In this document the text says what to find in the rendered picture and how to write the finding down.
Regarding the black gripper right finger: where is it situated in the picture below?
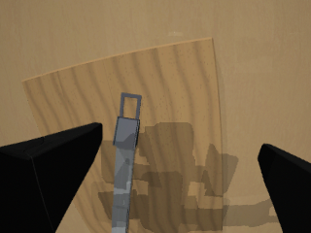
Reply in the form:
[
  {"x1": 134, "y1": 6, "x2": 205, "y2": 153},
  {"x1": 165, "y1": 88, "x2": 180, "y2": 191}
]
[{"x1": 258, "y1": 144, "x2": 311, "y2": 233}]

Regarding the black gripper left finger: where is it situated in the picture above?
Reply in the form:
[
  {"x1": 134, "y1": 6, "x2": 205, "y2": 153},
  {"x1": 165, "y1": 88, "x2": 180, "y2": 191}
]
[{"x1": 0, "y1": 123, "x2": 102, "y2": 233}]

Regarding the light brown wooden board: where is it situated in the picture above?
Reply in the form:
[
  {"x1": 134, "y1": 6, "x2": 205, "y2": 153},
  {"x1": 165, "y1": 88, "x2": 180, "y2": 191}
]
[{"x1": 22, "y1": 36, "x2": 225, "y2": 233}]

